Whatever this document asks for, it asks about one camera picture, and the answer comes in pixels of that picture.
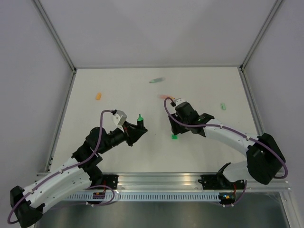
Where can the aluminium frame post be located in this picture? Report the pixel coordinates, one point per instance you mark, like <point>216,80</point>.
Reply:
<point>262,31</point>
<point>50,27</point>

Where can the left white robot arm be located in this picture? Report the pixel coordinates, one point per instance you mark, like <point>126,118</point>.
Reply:
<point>79,172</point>

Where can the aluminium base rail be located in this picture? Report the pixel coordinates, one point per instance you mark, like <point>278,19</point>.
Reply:
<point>186,182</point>

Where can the light green pen cap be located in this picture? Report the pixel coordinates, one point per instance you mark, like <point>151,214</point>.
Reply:
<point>223,106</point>

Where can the left aluminium frame post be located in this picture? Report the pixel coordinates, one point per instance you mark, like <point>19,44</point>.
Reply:
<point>50,27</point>

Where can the slotted cable duct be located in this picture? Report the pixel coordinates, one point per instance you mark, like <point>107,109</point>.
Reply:
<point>146,196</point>

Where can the orange pen cap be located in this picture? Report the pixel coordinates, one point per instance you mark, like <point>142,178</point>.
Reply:
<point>98,96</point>

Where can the pink pen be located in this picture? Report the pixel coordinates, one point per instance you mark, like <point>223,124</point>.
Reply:
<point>165,96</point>

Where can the dark green marker pen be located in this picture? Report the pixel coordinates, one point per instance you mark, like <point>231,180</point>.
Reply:
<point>140,122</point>

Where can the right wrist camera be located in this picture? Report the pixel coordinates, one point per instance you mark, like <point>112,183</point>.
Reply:
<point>178,101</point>

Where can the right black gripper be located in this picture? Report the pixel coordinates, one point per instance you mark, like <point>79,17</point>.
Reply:
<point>174,128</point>

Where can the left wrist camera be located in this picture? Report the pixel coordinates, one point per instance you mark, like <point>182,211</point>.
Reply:
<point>119,117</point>

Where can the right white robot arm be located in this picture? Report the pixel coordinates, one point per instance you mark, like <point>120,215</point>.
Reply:
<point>264,159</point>

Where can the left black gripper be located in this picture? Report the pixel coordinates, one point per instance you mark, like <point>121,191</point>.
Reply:
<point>132,134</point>

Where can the bright green pen cap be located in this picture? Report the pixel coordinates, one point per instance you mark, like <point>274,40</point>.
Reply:
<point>174,137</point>

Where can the right aluminium frame post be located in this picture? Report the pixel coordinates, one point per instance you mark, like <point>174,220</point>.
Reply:
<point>262,31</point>

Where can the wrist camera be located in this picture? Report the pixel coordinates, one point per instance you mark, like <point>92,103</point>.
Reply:
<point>178,101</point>
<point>119,117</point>

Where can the light green pen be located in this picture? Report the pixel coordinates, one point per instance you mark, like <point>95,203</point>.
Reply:
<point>157,80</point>

